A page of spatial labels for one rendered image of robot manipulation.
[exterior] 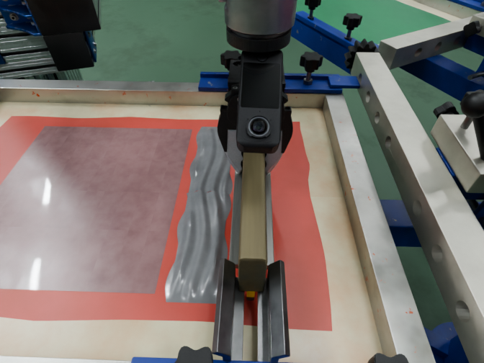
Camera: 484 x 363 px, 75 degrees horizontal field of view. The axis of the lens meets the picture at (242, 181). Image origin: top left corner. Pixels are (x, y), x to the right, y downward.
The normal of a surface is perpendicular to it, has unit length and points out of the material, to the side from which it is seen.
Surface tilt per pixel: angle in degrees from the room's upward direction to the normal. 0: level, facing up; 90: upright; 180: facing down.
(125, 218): 0
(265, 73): 29
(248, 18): 90
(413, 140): 0
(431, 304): 0
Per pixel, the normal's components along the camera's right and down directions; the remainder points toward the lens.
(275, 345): -0.70, -0.51
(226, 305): 0.71, -0.47
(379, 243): 0.00, -0.69
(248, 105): -0.01, -0.24
